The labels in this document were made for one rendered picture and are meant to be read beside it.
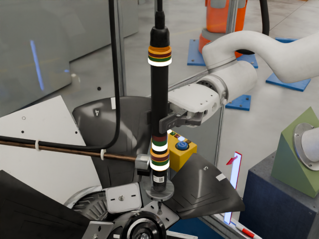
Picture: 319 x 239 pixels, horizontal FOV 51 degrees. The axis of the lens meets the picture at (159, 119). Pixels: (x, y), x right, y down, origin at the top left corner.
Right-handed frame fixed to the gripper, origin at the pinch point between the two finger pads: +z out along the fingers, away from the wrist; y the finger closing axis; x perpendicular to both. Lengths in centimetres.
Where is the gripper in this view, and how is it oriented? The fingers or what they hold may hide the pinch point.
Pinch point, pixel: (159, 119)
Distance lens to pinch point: 69.8
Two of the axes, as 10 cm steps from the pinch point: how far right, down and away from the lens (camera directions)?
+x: 0.1, -8.4, -5.4
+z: -7.2, 3.7, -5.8
